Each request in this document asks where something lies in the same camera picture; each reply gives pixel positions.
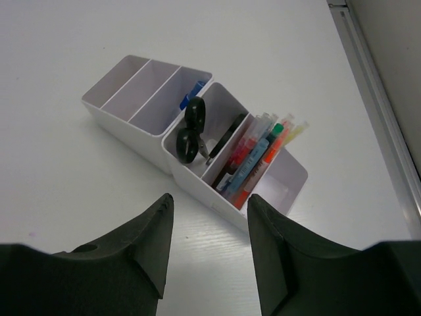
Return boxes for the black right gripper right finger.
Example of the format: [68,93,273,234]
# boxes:
[247,194,420,315]

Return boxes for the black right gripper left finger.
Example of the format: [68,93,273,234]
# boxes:
[1,194,174,315]

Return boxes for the large black-handled scissors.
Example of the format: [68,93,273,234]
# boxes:
[206,114,246,165]

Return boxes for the white divided organizer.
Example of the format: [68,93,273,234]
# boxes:
[82,55,213,174]
[162,82,308,231]

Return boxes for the pink thin highlighter pen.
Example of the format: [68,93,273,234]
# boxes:
[280,113,295,139]

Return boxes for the red gel pen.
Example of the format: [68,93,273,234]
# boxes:
[212,113,272,194]

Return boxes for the green gel pen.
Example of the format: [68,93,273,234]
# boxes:
[266,123,284,145]

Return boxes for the yellow thin highlighter pen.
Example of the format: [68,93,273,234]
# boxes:
[283,121,309,146]

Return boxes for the light blue pen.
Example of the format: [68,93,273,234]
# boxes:
[224,138,269,199]

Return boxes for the small black-handled scissors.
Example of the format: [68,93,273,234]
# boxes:
[176,96,209,164]

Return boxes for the orange thin highlighter pen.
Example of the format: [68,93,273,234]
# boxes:
[234,125,291,210]

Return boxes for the clear spray bottle blue cap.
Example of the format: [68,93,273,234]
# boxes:
[179,80,206,111]

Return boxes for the blue gel pen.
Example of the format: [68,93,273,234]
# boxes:
[216,172,233,192]

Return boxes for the white divided organizer left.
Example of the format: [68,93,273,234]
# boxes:
[82,55,213,174]

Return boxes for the white divided organizer right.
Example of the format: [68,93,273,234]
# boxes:
[162,82,308,231]

